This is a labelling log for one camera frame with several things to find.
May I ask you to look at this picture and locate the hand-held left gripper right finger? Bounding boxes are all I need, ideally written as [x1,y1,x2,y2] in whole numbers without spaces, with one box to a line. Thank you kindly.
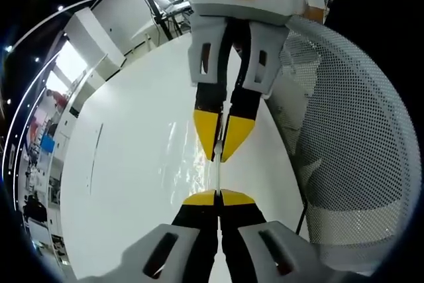
[218,188,335,283]

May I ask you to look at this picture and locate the blue storage box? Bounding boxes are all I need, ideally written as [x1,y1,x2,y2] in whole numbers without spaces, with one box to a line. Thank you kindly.
[40,136,56,154]

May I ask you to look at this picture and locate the white mesh office chair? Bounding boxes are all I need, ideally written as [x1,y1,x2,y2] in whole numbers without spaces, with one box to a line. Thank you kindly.
[264,13,419,279]

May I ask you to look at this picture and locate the long white strip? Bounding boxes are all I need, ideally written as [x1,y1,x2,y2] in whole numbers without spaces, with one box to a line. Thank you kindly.
[86,122,105,195]

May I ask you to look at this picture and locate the clear plastic bag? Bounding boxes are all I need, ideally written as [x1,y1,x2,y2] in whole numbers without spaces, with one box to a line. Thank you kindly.
[164,119,220,207]

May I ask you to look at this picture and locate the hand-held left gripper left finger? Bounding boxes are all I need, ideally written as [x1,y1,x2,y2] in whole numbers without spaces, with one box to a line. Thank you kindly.
[119,188,221,283]

